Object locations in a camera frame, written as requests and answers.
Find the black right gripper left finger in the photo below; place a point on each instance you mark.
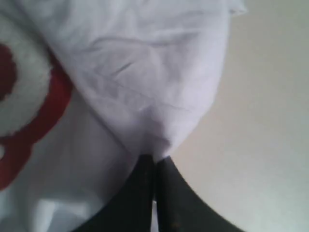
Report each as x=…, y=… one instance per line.
x=130, y=209

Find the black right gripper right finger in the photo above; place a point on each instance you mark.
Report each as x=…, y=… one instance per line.
x=179, y=208

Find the white t-shirt red patch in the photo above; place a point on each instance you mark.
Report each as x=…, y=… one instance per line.
x=87, y=87

